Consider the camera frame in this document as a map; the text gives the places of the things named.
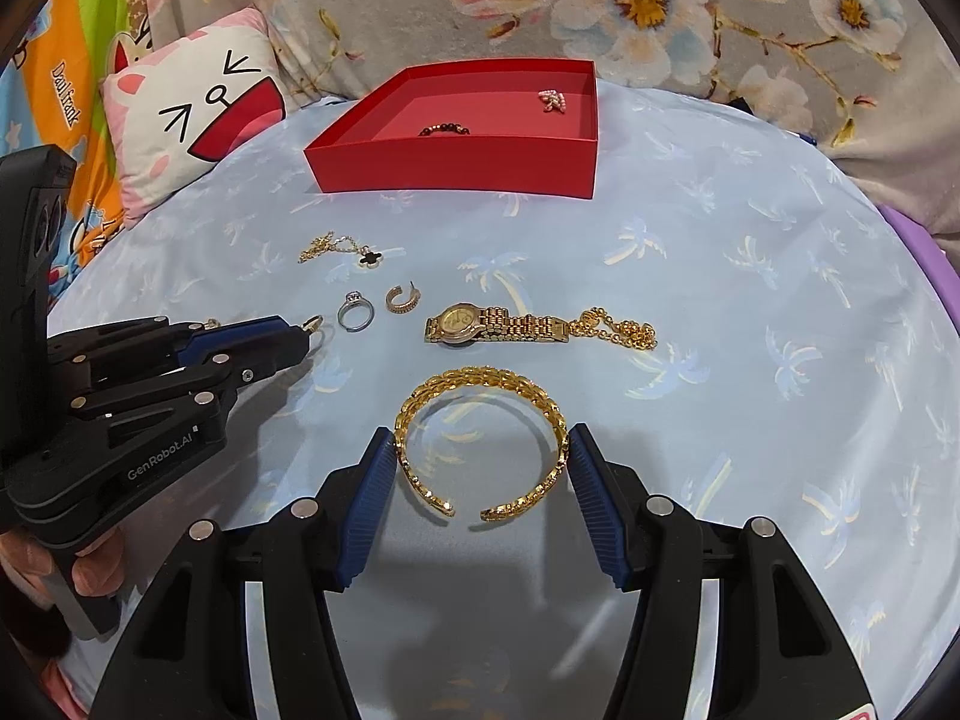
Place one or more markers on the grey floral blanket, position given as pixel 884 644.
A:
pixel 871 80

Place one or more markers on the gold cuff bangle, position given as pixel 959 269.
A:
pixel 482 377

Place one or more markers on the person's left hand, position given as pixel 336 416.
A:
pixel 98 570

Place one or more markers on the colourful cartoon sheet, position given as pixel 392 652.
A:
pixel 51 93

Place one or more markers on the gold hoop earring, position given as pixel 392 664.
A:
pixel 400 300

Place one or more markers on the gold wristwatch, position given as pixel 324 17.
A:
pixel 464 323

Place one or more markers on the purple box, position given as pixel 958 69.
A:
pixel 934 263

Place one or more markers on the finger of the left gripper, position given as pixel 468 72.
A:
pixel 265 338
pixel 255 367

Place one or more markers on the red jewelry tray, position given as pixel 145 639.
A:
pixel 521 124

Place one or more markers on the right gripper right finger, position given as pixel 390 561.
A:
pixel 780 652

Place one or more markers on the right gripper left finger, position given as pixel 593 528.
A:
pixel 183 654

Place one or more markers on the white cat face pillow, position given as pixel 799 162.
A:
pixel 179 111

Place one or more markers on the light blue patterned cloth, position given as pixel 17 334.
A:
pixel 747 332

